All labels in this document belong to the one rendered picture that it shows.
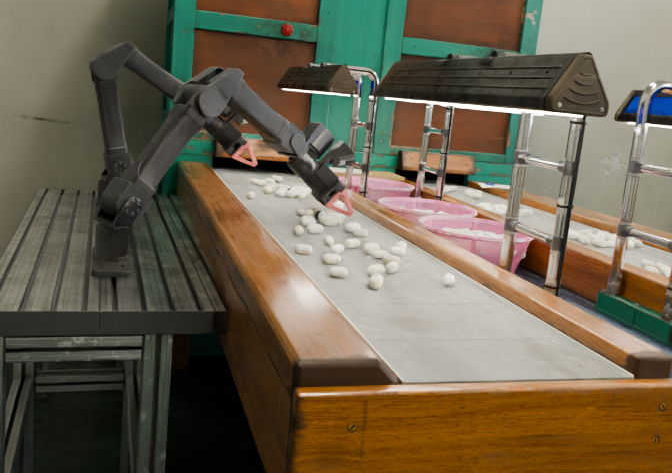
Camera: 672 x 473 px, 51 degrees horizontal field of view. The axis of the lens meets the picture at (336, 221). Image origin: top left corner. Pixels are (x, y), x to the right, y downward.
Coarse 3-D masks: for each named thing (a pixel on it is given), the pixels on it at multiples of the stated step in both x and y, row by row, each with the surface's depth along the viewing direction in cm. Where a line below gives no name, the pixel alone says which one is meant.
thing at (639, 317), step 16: (640, 96) 129; (640, 112) 129; (640, 128) 129; (640, 144) 129; (640, 160) 130; (624, 192) 132; (624, 208) 132; (624, 224) 132; (624, 240) 132; (656, 240) 124; (624, 256) 133; (608, 288) 135; (608, 304) 135; (624, 304) 130; (640, 304) 130; (624, 320) 130; (640, 320) 126; (656, 320) 122; (656, 336) 122
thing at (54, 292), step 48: (48, 192) 210; (96, 192) 218; (48, 240) 152; (144, 240) 161; (192, 240) 171; (0, 288) 121; (48, 288) 119; (96, 288) 121; (144, 288) 124; (192, 288) 132
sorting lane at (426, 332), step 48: (240, 192) 200; (288, 240) 142; (336, 240) 147; (384, 240) 152; (336, 288) 110; (384, 288) 113; (432, 288) 116; (480, 288) 119; (384, 336) 90; (432, 336) 92; (480, 336) 94; (528, 336) 96
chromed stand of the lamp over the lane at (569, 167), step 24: (528, 120) 122; (576, 120) 108; (528, 144) 123; (576, 144) 108; (552, 168) 114; (576, 168) 108; (504, 240) 126; (552, 240) 112; (504, 264) 126; (552, 264) 112; (552, 288) 112
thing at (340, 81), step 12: (288, 72) 225; (300, 72) 210; (312, 72) 196; (324, 72) 184; (336, 72) 173; (348, 72) 173; (288, 84) 214; (300, 84) 200; (312, 84) 187; (324, 84) 176; (336, 84) 173; (348, 84) 174
